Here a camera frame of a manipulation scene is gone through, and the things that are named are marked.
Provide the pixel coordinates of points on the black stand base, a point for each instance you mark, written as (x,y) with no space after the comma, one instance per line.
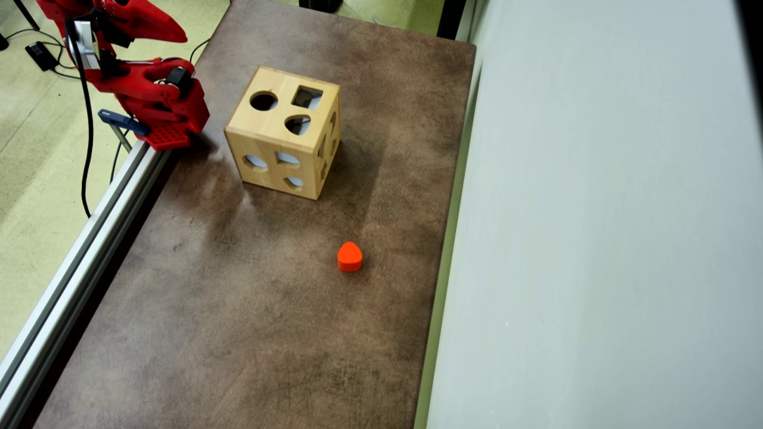
(322,5)

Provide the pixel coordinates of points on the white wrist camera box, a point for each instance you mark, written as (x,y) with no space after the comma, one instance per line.
(84,44)

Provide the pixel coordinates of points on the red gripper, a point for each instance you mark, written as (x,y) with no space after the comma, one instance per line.
(156,28)

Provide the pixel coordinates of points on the black vertical post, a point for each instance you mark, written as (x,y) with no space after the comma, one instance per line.
(450,18)

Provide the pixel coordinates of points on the aluminium profile rail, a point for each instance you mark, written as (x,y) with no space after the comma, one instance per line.
(77,262)

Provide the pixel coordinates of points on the blue table clamp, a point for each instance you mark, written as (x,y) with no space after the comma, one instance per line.
(122,121)

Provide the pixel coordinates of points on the black power adapter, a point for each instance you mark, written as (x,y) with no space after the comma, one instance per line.
(42,55)

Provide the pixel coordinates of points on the wooden shape sorter box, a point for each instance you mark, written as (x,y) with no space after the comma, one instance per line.
(274,119)

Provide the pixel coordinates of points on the orange rounded triangle block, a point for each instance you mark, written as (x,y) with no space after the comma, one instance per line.
(350,257)

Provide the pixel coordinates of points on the black tripod leg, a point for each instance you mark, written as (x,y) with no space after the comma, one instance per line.
(27,15)

